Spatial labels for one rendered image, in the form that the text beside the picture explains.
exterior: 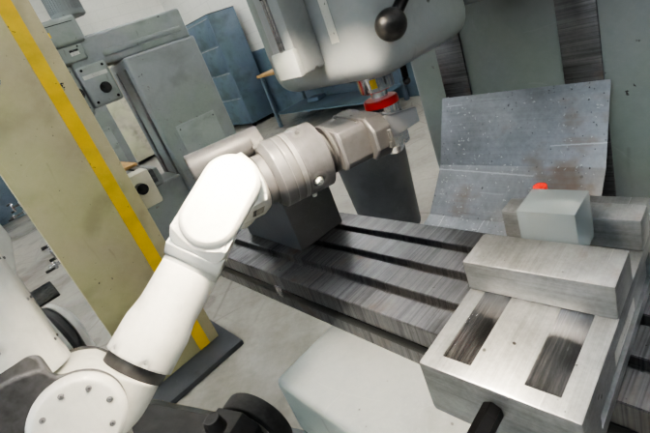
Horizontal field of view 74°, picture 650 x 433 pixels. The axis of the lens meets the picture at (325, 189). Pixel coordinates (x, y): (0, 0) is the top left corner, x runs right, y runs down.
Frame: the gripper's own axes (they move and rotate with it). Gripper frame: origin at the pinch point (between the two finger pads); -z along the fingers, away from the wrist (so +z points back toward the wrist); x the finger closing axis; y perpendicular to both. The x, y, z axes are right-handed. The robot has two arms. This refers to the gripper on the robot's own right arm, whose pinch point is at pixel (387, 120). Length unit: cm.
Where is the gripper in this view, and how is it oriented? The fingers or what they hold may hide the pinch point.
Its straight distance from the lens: 59.9
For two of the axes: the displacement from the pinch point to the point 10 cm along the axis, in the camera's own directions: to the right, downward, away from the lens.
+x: -4.1, -2.1, 8.9
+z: -8.5, 4.3, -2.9
